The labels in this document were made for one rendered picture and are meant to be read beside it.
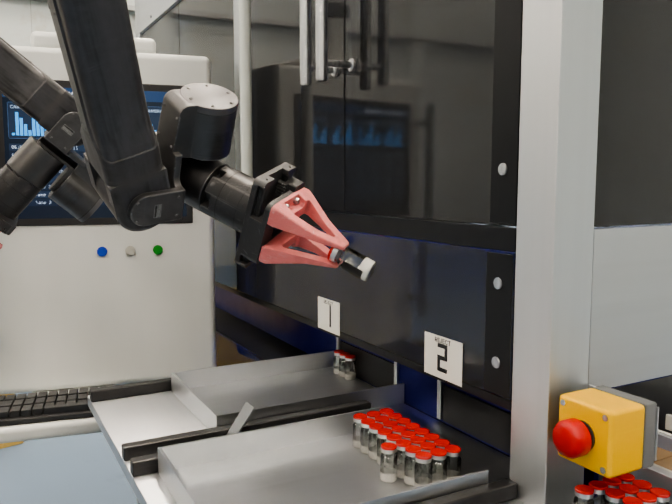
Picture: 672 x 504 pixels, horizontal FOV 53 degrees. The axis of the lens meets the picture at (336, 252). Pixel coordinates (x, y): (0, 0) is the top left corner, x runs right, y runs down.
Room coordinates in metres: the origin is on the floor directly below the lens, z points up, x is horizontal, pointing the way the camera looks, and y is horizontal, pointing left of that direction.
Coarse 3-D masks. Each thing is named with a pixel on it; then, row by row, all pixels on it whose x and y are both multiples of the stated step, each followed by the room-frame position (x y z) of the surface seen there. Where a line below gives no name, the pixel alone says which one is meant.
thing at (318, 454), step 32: (352, 416) 0.99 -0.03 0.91; (160, 448) 0.85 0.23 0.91; (192, 448) 0.87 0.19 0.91; (224, 448) 0.89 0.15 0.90; (256, 448) 0.92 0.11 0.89; (288, 448) 0.93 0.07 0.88; (320, 448) 0.93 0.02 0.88; (352, 448) 0.93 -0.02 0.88; (192, 480) 0.83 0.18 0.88; (224, 480) 0.83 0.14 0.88; (256, 480) 0.83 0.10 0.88; (288, 480) 0.83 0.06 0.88; (320, 480) 0.83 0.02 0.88; (352, 480) 0.83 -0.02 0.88; (448, 480) 0.76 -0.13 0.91; (480, 480) 0.78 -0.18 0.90
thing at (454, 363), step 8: (432, 336) 0.93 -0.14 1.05; (440, 336) 0.92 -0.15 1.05; (432, 344) 0.93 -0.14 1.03; (448, 344) 0.90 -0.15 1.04; (456, 344) 0.89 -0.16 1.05; (424, 352) 0.95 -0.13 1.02; (432, 352) 0.93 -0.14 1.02; (440, 352) 0.92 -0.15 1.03; (448, 352) 0.90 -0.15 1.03; (456, 352) 0.89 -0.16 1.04; (424, 360) 0.95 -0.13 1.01; (432, 360) 0.93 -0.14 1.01; (440, 360) 0.92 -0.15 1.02; (448, 360) 0.90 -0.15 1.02; (456, 360) 0.89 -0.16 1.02; (424, 368) 0.95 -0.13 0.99; (432, 368) 0.93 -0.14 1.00; (448, 368) 0.90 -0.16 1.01; (456, 368) 0.89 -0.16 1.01; (440, 376) 0.92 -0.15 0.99; (448, 376) 0.90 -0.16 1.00; (456, 376) 0.89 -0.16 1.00; (456, 384) 0.89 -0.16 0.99
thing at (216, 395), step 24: (264, 360) 1.29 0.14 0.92; (288, 360) 1.31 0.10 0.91; (312, 360) 1.34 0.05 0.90; (192, 384) 1.22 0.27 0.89; (216, 384) 1.24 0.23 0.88; (240, 384) 1.24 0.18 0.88; (264, 384) 1.24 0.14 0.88; (288, 384) 1.24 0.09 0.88; (312, 384) 1.24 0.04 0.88; (336, 384) 1.24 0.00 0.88; (360, 384) 1.24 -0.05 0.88; (192, 408) 1.09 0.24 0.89; (216, 408) 1.10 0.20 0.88; (240, 408) 1.10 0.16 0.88; (264, 408) 1.01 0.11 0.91; (288, 408) 1.03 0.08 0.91; (312, 408) 1.05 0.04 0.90
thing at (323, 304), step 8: (320, 304) 1.24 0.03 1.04; (328, 304) 1.21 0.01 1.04; (336, 304) 1.18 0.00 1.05; (320, 312) 1.24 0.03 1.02; (328, 312) 1.21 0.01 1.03; (336, 312) 1.18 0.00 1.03; (320, 320) 1.24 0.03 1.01; (328, 320) 1.21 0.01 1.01; (336, 320) 1.18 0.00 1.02; (328, 328) 1.21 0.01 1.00; (336, 328) 1.18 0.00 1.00
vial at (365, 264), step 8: (336, 248) 0.66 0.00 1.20; (336, 256) 0.66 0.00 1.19; (344, 256) 0.65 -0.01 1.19; (352, 256) 0.65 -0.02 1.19; (360, 256) 0.65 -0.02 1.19; (352, 264) 0.65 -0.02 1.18; (360, 264) 0.65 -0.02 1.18; (368, 264) 0.65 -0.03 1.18; (376, 264) 0.66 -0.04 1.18; (368, 272) 0.64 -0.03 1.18
